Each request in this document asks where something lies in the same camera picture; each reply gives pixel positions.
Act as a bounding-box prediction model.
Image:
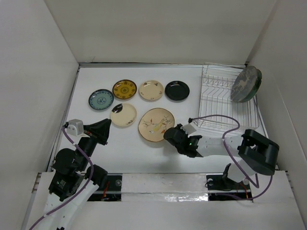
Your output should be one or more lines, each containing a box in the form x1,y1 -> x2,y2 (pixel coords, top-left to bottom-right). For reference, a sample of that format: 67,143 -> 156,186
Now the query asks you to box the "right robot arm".
164,124 -> 279,188

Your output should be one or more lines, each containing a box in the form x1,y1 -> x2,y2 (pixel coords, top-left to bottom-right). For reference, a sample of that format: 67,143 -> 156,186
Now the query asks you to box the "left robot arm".
30,119 -> 111,230

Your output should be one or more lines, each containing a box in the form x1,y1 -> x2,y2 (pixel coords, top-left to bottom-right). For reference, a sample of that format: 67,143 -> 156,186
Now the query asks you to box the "blue white patterned plate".
88,89 -> 114,111

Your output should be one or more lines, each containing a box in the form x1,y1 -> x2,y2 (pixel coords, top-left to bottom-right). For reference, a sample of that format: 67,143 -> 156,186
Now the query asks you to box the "white wire dish rack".
195,64 -> 260,133

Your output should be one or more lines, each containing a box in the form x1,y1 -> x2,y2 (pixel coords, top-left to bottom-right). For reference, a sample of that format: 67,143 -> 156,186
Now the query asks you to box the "black glossy small plate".
165,80 -> 190,101

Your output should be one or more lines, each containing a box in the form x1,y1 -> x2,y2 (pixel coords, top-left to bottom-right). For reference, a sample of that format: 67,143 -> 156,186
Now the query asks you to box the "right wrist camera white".
180,118 -> 198,135

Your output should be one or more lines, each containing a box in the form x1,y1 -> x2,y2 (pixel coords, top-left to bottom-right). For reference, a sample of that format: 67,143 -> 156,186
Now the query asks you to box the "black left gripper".
77,117 -> 111,170

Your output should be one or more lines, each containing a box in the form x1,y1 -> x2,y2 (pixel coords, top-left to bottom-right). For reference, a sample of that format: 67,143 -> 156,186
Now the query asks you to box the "cream plate with dark patch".
110,103 -> 137,127

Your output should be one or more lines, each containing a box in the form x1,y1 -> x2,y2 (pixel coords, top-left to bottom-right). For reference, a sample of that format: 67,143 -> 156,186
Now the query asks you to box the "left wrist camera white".
64,119 -> 84,137

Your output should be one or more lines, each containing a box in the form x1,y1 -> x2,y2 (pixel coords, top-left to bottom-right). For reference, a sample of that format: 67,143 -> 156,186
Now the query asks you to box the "light green floral plate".
249,69 -> 262,99

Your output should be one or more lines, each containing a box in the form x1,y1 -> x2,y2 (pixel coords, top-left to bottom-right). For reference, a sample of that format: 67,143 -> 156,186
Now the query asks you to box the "yellow patterned small plate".
112,80 -> 137,100

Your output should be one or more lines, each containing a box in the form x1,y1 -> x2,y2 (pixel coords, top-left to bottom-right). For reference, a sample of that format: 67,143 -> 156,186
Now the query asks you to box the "beige bird branch plate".
138,108 -> 175,142

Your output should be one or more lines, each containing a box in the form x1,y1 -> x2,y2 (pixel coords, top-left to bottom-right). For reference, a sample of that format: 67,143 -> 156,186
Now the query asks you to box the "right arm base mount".
205,164 -> 250,192

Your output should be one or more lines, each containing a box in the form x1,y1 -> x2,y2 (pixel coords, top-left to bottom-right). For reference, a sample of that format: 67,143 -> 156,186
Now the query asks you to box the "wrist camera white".
180,118 -> 198,135
64,119 -> 84,137

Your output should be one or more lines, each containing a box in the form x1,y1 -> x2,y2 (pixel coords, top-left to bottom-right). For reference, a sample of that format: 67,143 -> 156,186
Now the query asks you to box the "cream floral small plate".
139,80 -> 164,101

